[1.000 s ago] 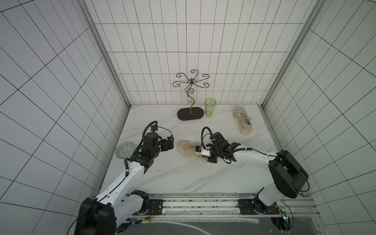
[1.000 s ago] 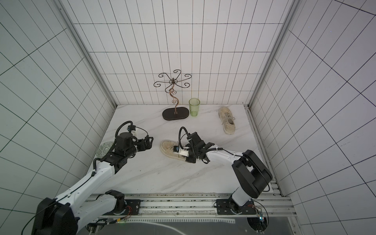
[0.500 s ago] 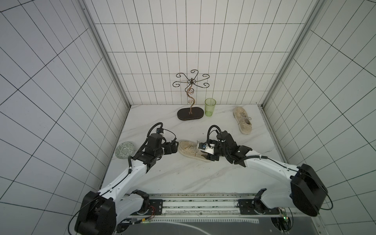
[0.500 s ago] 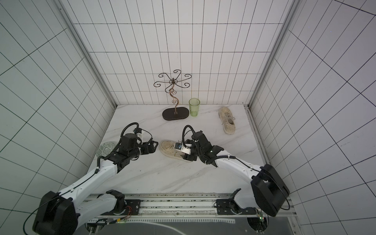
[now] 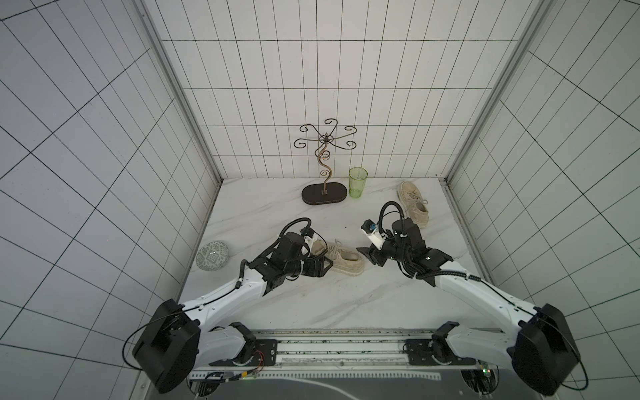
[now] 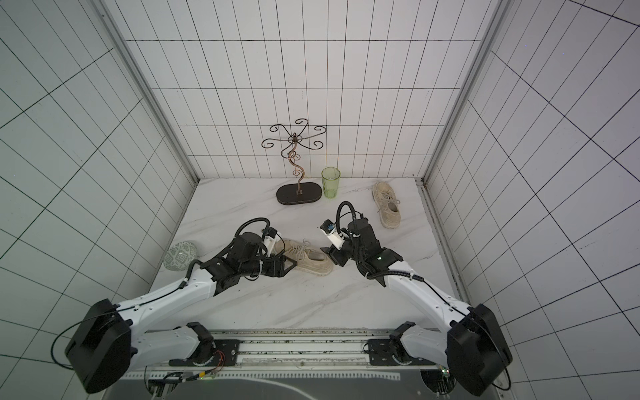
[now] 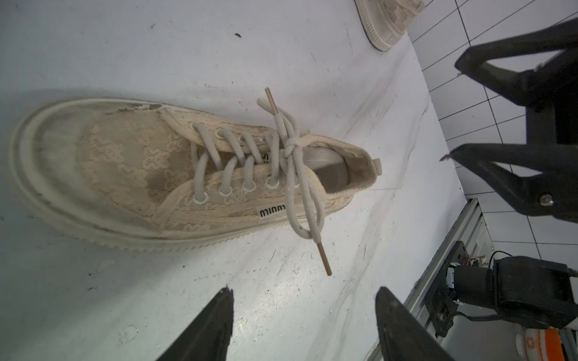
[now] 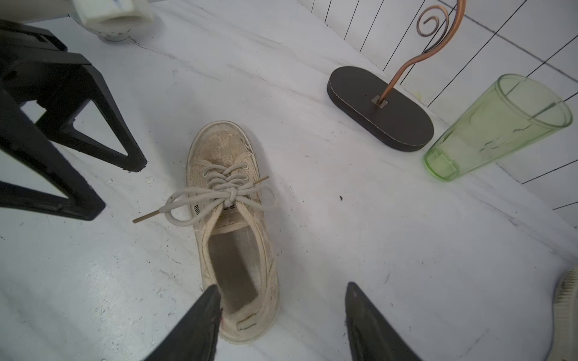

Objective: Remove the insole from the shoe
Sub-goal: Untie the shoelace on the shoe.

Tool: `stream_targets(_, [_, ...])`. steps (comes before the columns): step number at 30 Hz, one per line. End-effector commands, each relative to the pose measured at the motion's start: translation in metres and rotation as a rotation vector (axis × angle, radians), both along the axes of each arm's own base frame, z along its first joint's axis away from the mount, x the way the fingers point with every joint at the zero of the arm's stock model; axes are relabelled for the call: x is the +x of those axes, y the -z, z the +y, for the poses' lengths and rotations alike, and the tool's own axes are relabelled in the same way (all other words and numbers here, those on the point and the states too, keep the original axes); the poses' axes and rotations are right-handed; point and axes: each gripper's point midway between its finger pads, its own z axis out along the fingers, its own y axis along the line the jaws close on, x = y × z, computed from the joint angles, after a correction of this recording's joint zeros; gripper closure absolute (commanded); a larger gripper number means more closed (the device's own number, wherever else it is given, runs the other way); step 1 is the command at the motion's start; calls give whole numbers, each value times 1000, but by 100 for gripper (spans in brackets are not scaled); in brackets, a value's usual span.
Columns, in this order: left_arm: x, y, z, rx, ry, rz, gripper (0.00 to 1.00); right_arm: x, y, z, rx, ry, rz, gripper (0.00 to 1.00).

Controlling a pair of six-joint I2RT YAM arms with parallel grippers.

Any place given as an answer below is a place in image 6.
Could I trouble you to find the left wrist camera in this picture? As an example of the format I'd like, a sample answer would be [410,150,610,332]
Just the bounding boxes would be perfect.
[263,228,278,256]

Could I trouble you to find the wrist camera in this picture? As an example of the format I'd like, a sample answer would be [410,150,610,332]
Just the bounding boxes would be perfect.
[320,219,345,250]
[263,228,278,256]

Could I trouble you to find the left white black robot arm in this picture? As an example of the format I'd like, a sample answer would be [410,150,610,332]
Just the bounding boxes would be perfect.
[64,218,298,394]

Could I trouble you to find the aluminium rail frame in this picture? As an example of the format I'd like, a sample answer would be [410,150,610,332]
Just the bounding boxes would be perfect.
[99,328,506,386]

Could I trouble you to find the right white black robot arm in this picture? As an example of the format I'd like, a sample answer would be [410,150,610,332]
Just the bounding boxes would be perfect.
[320,201,513,397]

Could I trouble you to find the copper wire jewelry stand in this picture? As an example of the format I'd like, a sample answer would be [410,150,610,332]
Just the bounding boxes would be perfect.
[261,118,327,206]

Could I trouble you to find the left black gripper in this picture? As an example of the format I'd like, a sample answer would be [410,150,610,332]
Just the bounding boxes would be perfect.
[241,252,297,278]

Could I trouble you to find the beige lace sneaker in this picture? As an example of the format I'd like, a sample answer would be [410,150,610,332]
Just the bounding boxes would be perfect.
[372,181,402,229]
[273,239,334,276]

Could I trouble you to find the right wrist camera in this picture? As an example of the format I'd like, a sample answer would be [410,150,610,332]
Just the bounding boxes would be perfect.
[320,219,345,250]

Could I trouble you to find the green translucent plastic cup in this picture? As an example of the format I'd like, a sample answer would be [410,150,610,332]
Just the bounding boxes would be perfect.
[322,167,341,198]

